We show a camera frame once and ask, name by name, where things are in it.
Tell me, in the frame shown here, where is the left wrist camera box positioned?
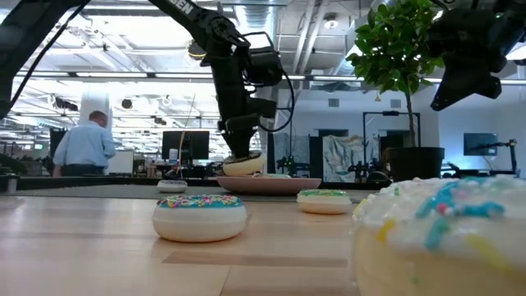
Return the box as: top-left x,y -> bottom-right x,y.
245,45 -> 285,87

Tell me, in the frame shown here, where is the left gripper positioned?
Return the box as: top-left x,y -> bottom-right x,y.
217,96 -> 277,160

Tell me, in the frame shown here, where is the large pale green donut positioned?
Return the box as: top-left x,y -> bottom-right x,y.
251,172 -> 293,180

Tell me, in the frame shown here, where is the white board panel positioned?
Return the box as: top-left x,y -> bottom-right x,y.
107,150 -> 136,176

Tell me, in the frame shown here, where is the black desk monitor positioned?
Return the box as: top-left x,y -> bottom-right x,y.
161,130 -> 211,161

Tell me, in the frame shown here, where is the black plant pot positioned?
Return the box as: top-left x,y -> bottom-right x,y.
387,146 -> 446,183

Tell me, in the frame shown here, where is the pale crumpled tarp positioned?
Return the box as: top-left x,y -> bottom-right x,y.
322,134 -> 381,183

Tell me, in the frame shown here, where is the small purple donut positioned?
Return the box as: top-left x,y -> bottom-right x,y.
156,178 -> 189,194

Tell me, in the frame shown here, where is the black aluminium table frame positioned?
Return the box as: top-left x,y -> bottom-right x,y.
0,174 -> 391,191

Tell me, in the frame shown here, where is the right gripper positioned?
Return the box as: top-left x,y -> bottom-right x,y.
427,7 -> 509,111

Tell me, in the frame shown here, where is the small green donut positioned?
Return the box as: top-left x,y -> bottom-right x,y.
296,188 -> 353,215

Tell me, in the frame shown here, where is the pink plate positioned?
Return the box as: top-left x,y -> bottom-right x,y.
216,175 -> 323,197

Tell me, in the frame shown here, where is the large chocolate iced donut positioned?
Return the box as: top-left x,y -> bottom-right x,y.
222,152 -> 266,178

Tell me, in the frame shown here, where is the black rectangular frame stand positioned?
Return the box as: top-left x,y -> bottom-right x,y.
362,110 -> 422,182

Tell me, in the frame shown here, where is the small black background robot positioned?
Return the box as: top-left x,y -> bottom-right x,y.
275,155 -> 311,178

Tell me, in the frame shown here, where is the white pillar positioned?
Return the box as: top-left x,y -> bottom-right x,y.
78,90 -> 113,132

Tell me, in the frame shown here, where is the small teal sprinkled donut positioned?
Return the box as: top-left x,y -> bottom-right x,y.
151,194 -> 248,243

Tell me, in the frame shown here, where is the wall mounted dark screen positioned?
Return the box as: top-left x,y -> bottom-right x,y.
463,132 -> 499,157

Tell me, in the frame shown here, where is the green leafy plant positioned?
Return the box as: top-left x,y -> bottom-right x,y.
346,0 -> 447,149

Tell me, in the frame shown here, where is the large white teal-drizzled donut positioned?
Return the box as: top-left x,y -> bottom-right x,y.
351,175 -> 526,296

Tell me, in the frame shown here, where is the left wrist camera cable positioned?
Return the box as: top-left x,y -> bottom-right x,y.
240,30 -> 296,133

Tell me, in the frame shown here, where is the person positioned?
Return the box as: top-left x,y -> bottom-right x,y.
52,109 -> 117,178

